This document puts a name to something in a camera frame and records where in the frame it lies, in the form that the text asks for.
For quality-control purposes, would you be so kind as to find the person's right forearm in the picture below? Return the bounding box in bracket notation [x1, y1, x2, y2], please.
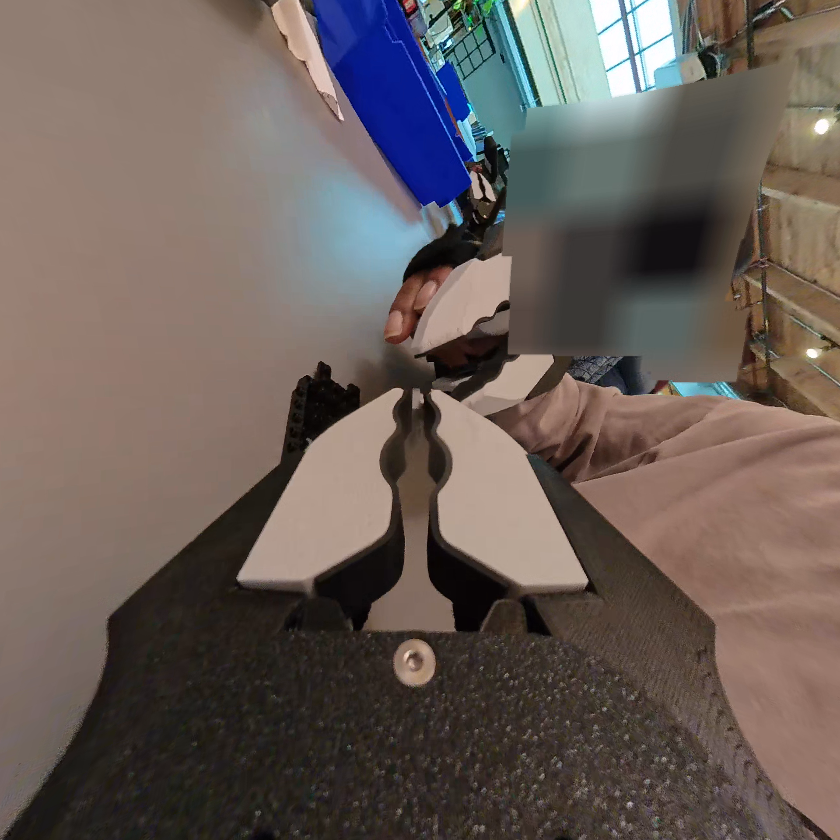
[499, 374, 729, 485]

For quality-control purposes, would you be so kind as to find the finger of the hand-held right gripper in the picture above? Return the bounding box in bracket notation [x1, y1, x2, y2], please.
[430, 354, 557, 417]
[411, 256, 513, 360]

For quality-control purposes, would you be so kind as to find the person's right hand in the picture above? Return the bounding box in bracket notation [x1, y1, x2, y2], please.
[382, 274, 439, 347]

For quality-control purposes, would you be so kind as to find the grey quilted cloth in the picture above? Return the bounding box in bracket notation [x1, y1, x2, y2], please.
[570, 356, 647, 388]

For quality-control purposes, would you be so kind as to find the white security camera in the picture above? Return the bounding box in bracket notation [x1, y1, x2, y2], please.
[656, 52, 716, 86]

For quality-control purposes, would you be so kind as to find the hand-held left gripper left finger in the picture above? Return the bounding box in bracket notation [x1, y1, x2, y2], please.
[236, 387, 406, 597]

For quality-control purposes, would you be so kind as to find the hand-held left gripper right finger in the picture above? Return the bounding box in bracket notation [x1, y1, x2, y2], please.
[423, 390, 589, 597]

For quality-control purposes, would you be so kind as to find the grey desk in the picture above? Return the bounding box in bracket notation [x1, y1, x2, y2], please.
[0, 0, 473, 815]

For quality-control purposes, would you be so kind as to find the blue plastic bin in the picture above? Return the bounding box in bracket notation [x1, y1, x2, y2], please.
[311, 0, 473, 204]

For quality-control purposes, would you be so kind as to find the torn white paper bag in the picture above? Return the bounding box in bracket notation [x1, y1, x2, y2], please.
[271, 0, 345, 122]

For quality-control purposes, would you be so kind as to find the black brick plate assembly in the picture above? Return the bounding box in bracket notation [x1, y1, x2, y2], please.
[283, 361, 362, 462]

